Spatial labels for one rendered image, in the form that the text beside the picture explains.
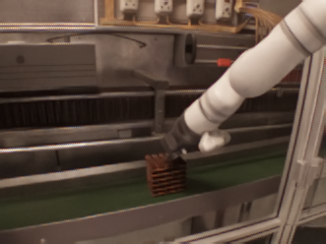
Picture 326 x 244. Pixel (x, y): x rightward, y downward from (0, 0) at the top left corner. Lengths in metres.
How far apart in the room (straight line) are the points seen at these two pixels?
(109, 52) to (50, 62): 0.35
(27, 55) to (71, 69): 0.10
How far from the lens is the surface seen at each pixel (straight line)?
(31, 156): 0.81
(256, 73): 0.38
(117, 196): 0.67
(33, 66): 0.59
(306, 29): 0.37
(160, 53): 0.92
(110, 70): 0.89
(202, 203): 0.67
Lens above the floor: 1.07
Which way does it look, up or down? 18 degrees down
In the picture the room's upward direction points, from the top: 1 degrees clockwise
